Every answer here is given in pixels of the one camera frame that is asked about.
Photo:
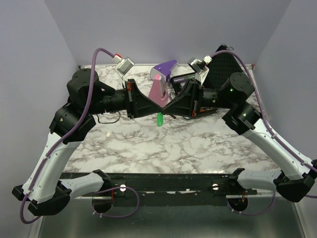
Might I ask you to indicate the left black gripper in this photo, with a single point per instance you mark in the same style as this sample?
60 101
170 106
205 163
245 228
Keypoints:
142 101

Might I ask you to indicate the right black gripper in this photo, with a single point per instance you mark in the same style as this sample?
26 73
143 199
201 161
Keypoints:
188 103

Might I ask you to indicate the green key tag with keyring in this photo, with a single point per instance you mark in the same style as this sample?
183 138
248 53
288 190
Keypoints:
159 119

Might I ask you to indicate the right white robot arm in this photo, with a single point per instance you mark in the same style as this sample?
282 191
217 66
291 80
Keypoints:
297 173

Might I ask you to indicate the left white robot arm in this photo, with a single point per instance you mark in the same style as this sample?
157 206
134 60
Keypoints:
44 193

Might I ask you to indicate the pink and purple device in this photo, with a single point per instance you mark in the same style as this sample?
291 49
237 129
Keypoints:
160 74

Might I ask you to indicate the black poker chip case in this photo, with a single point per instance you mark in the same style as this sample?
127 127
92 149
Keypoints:
223 67

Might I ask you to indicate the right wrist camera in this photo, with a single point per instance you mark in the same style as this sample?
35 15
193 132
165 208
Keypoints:
200 68

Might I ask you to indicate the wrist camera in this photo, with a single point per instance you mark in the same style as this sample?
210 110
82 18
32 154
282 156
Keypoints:
123 67
200 68

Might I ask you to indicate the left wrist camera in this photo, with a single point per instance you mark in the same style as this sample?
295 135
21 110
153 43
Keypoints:
123 67

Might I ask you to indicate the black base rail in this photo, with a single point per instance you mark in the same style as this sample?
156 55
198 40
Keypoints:
154 190

